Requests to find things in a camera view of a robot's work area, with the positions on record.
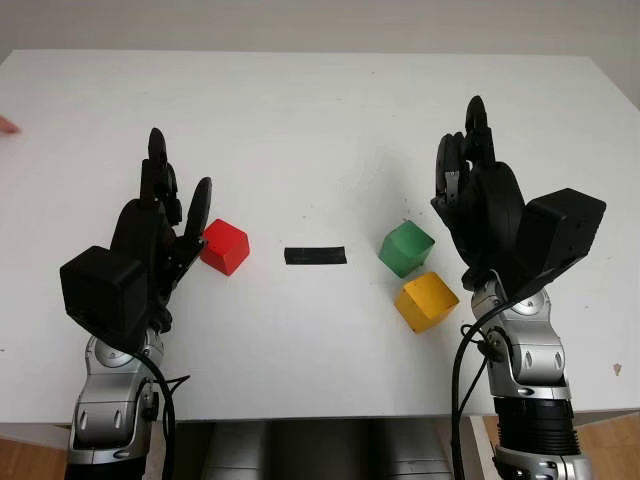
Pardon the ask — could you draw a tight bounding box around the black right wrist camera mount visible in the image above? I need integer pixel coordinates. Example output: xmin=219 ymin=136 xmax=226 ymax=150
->
xmin=517 ymin=188 xmax=607 ymax=301

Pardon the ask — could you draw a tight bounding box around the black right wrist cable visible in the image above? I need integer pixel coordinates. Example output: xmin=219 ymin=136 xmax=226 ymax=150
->
xmin=451 ymin=279 xmax=551 ymax=480

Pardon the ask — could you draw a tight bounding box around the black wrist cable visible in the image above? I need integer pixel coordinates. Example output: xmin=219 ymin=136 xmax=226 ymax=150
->
xmin=132 ymin=349 xmax=191 ymax=480
xmin=451 ymin=279 xmax=551 ymax=480

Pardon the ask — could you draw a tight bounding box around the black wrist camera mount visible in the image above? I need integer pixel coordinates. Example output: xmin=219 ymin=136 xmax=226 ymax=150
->
xmin=517 ymin=188 xmax=607 ymax=301
xmin=59 ymin=245 xmax=151 ymax=351

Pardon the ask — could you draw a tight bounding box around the white table leg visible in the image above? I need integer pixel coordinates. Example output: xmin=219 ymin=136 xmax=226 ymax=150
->
xmin=468 ymin=415 xmax=501 ymax=480

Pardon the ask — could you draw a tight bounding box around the green wooden block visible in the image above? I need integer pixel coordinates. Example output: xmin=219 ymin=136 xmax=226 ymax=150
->
xmin=378 ymin=220 xmax=435 ymax=279

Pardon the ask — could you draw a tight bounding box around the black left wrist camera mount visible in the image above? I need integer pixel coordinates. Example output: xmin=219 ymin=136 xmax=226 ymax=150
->
xmin=59 ymin=245 xmax=151 ymax=351

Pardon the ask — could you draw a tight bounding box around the black tape strip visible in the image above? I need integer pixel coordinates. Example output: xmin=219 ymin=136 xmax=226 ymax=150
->
xmin=283 ymin=244 xmax=347 ymax=266

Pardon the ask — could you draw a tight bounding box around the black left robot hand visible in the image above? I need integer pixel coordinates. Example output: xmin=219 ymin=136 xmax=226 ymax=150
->
xmin=107 ymin=127 xmax=214 ymax=331

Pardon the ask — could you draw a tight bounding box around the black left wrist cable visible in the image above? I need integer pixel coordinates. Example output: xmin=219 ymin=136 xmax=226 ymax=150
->
xmin=132 ymin=349 xmax=191 ymax=480

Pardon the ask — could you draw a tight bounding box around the yellow wooden block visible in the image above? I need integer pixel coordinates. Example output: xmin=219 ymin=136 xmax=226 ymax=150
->
xmin=393 ymin=272 xmax=460 ymax=335

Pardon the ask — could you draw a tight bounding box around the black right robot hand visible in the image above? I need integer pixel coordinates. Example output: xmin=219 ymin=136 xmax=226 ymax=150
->
xmin=430 ymin=95 xmax=531 ymax=292

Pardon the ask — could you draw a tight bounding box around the red wooden block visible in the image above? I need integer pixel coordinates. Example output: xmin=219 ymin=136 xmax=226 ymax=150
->
xmin=199 ymin=218 xmax=250 ymax=277

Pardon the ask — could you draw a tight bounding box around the dark grey robot body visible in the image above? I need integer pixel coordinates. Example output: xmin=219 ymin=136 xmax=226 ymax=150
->
xmin=174 ymin=417 xmax=466 ymax=480

